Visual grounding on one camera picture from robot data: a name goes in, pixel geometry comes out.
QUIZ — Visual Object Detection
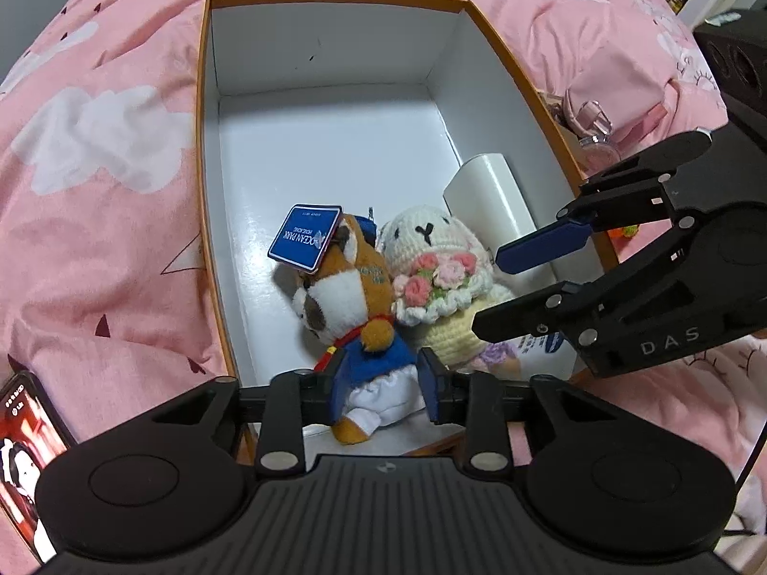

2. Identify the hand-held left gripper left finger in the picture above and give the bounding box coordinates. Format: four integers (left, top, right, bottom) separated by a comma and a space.
144, 350, 351, 474

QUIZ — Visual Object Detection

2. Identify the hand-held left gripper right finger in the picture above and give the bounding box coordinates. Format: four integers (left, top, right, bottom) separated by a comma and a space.
418, 348, 630, 474

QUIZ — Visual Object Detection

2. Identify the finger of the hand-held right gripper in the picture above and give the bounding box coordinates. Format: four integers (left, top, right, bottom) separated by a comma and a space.
471, 216, 699, 349
495, 130, 716, 275

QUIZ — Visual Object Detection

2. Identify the white printed carton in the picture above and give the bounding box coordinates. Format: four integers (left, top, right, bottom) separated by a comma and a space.
473, 332, 568, 382

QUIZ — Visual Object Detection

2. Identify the brown fox plush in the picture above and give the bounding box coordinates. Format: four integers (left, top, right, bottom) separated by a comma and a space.
267, 204, 424, 448

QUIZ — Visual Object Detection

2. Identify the white crochet bunny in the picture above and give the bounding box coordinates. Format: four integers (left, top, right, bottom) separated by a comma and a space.
376, 204, 517, 373

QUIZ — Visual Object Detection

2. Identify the orange cardboard box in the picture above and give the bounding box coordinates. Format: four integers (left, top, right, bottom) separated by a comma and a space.
195, 0, 622, 469

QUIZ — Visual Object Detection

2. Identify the pink perfume bottle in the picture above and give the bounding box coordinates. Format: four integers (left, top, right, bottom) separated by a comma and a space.
563, 89, 622, 172

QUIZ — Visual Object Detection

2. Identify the pink cloth bag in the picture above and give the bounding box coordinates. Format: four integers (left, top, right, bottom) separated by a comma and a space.
569, 18, 729, 140

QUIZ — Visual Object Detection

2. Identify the pink cloud print duvet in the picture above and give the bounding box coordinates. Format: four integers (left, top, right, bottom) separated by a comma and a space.
0, 0, 767, 575

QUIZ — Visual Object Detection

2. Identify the smartphone with lit screen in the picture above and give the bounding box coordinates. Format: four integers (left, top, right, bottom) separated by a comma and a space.
0, 370, 80, 565

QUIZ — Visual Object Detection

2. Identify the black cable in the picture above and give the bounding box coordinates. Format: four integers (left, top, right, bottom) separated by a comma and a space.
722, 428, 767, 543

